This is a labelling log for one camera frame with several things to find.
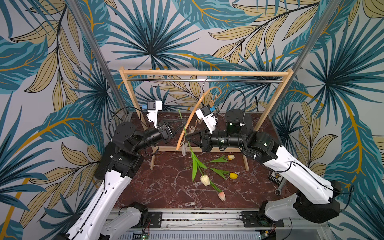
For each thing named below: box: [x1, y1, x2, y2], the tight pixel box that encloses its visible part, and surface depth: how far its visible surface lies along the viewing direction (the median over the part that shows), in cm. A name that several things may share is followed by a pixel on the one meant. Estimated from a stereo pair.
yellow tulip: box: [210, 167, 238, 180], surface depth 90 cm
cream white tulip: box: [178, 108, 211, 186], surface depth 57 cm
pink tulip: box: [209, 179, 226, 202], surface depth 82 cm
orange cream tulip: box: [203, 154, 235, 164], surface depth 97 cm
